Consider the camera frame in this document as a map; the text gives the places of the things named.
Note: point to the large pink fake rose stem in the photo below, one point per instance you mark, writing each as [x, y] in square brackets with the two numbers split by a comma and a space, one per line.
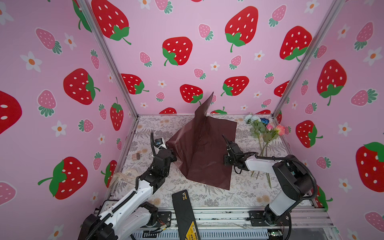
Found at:
[279, 130]

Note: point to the small pink fake rose stem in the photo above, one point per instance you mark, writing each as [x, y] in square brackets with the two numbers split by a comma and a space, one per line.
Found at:
[267, 137]

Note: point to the black flat device yellow label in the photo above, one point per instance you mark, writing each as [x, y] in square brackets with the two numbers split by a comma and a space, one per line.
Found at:
[187, 226]

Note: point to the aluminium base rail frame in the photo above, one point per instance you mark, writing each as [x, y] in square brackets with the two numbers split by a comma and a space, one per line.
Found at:
[242, 223]

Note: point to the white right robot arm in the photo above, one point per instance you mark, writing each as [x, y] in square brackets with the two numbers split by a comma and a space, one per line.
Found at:
[296, 180]

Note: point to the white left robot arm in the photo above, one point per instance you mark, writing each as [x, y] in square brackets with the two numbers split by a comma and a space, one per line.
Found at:
[133, 210]

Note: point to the beige ribbon pile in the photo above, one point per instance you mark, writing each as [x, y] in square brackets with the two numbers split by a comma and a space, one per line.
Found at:
[124, 180]

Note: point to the white fake flower stem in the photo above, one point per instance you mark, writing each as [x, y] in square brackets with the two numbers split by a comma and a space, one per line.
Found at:
[256, 127]

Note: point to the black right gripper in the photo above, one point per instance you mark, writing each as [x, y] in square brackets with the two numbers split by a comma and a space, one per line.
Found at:
[225, 157]

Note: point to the dark red wrapping paper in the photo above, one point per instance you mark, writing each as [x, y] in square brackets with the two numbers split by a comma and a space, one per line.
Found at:
[200, 147]

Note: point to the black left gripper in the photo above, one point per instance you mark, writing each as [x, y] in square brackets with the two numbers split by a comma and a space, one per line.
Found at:
[170, 153]

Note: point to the blue fake rose stem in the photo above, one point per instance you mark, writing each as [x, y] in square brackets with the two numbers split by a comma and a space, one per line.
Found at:
[264, 131]

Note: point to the small brown ribbon spool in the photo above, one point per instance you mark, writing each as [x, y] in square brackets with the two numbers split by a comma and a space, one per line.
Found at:
[136, 157]

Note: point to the aluminium corner post right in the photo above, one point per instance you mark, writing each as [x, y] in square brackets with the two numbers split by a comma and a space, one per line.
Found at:
[325, 25]

